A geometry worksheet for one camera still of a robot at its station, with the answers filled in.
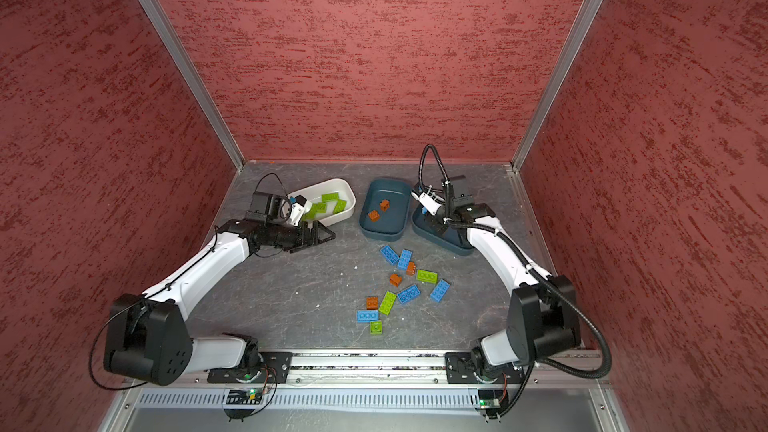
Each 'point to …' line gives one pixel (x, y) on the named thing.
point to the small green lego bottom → (376, 327)
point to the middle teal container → (393, 222)
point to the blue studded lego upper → (406, 256)
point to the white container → (332, 201)
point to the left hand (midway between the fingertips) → (324, 244)
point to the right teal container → (442, 230)
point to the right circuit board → (493, 403)
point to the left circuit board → (250, 396)
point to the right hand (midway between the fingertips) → (429, 216)
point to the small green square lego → (321, 208)
